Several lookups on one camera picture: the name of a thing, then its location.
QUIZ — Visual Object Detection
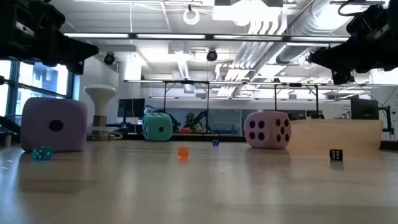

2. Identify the white cable ring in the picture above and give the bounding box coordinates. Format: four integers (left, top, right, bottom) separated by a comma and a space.
182, 8, 201, 26

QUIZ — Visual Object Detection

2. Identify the large pink foam die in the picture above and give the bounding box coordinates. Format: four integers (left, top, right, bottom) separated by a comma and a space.
244, 111, 292, 149

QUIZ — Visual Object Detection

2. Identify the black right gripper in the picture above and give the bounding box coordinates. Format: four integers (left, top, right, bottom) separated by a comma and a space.
308, 0, 398, 85

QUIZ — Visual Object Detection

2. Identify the long ceiling light bar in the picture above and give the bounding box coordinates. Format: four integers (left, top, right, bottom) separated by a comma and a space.
63, 32, 351, 44

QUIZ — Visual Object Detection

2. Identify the orange translucent plastic bin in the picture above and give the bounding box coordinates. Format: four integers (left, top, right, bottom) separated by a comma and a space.
289, 119, 384, 151

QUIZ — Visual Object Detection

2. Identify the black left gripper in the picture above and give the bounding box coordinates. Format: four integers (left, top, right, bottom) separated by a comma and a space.
0, 0, 100, 75

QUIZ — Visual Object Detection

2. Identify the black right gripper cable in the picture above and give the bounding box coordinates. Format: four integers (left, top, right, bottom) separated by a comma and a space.
337, 0, 374, 17

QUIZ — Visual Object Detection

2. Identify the black monitor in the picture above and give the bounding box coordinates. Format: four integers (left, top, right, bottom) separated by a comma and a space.
350, 98, 379, 121
117, 98, 146, 118

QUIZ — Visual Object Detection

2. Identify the large purple foam die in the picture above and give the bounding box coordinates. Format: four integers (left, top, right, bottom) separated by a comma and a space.
20, 96, 89, 153

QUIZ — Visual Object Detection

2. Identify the black aluminium table frame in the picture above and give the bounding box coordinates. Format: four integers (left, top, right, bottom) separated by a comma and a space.
0, 115, 398, 151

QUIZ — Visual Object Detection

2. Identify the white mushroom-shaped lamp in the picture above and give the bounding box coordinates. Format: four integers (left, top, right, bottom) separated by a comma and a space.
83, 83, 118, 142

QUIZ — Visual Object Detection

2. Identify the small teal translucent die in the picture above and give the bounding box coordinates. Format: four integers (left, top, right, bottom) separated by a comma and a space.
30, 146, 53, 161

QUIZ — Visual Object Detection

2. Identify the black metal workstation frame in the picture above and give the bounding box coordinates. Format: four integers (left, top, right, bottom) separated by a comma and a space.
163, 80, 211, 133
273, 83, 320, 119

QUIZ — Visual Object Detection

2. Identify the large green foam die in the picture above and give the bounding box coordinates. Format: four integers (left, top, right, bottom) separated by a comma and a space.
142, 112, 174, 142

